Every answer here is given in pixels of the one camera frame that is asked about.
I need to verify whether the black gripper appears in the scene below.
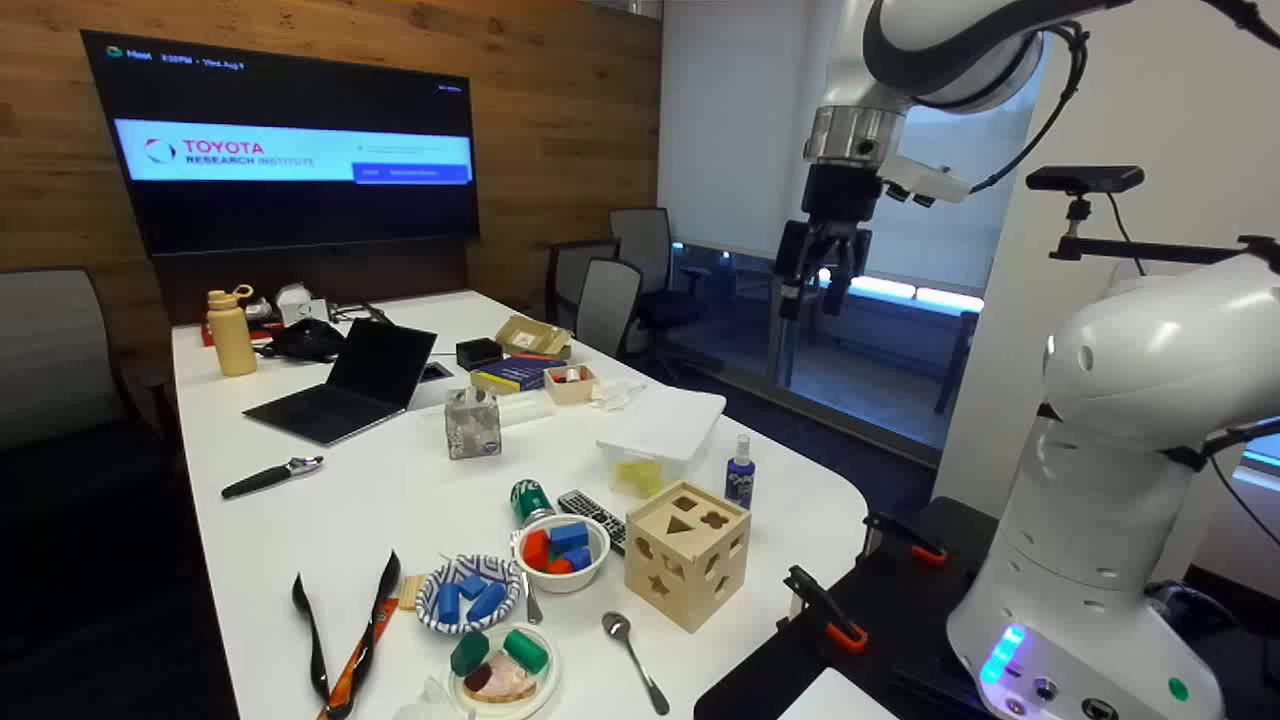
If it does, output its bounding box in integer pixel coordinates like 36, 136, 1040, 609
767, 158, 886, 334

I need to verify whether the grey black remote control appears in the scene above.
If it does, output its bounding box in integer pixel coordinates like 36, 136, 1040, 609
555, 490, 629, 554

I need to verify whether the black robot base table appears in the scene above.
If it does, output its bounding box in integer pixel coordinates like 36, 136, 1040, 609
693, 494, 1280, 720

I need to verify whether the grey mesh office chair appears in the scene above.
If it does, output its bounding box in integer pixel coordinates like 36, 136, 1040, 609
608, 203, 681, 301
545, 238, 625, 334
573, 255, 646, 365

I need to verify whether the small bottle blue label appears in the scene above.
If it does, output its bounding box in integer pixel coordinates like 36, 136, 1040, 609
720, 436, 760, 514

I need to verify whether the white plastic lid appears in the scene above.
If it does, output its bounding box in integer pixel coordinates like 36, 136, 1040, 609
591, 383, 730, 467

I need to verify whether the clear plastic container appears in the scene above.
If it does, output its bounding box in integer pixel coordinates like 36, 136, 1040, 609
602, 452, 681, 503

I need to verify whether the small wooden tray box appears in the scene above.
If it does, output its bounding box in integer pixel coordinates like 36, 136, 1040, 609
540, 359, 600, 410

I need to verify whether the black orange clamp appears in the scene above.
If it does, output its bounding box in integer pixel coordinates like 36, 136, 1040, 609
861, 514, 955, 576
778, 559, 874, 662

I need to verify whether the flat cardboard box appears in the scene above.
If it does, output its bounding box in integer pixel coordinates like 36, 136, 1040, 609
492, 311, 577, 367

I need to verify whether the wooden shape sorter box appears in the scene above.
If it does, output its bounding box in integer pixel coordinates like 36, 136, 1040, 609
621, 476, 751, 635

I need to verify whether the blue purple flat box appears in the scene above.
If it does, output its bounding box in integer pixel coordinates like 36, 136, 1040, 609
469, 355, 558, 401

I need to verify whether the small black box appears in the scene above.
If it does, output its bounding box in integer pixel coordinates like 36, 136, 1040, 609
453, 338, 509, 375

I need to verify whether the blue foam block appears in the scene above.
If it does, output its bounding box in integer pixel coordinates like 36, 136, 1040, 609
545, 521, 596, 571

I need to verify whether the green soda can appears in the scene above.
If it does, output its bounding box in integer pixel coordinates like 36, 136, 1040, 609
505, 476, 555, 527

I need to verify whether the red foam block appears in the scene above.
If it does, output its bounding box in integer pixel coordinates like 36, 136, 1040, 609
519, 527, 577, 576

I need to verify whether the white bowl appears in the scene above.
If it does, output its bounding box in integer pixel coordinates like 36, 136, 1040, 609
510, 514, 616, 602

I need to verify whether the metal spoon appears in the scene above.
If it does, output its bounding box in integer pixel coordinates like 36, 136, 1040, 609
600, 609, 675, 720

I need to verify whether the white paper sheet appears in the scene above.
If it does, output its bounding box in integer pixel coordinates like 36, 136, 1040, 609
777, 663, 900, 720

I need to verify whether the small blue block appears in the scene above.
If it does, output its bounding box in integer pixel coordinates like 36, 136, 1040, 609
448, 571, 496, 618

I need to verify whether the green toy food piece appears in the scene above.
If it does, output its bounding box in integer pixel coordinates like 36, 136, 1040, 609
448, 630, 492, 679
500, 625, 551, 677

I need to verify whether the black open laptop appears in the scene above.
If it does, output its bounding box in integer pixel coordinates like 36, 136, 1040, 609
238, 318, 440, 448

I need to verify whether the bowl of colourful toys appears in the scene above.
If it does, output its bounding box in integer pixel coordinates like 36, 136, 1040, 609
414, 554, 530, 639

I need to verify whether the pink toy food piece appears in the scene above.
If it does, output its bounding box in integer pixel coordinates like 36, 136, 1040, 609
464, 656, 540, 708

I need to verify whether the black cloth bag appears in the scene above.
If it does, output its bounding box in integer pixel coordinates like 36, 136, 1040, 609
254, 318, 353, 367

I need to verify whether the white plate with toy food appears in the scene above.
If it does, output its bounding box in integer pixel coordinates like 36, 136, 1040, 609
448, 621, 562, 720

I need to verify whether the black marker pen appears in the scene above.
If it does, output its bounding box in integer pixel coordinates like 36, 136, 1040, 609
215, 452, 328, 503

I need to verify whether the yellow water bottle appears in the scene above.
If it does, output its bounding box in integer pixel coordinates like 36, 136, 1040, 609
199, 281, 259, 381

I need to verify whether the large grey office chair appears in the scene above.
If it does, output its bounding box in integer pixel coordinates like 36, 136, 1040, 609
0, 269, 130, 462

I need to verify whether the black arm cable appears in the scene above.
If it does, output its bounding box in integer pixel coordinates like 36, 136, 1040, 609
965, 16, 1096, 200

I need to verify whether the black camera on stand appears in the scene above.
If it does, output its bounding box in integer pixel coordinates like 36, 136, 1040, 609
1022, 162, 1147, 200

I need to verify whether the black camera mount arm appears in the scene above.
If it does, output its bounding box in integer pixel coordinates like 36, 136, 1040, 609
1047, 194, 1280, 276

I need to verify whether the wall mounted TV screen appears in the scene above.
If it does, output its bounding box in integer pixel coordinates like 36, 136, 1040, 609
80, 30, 484, 262

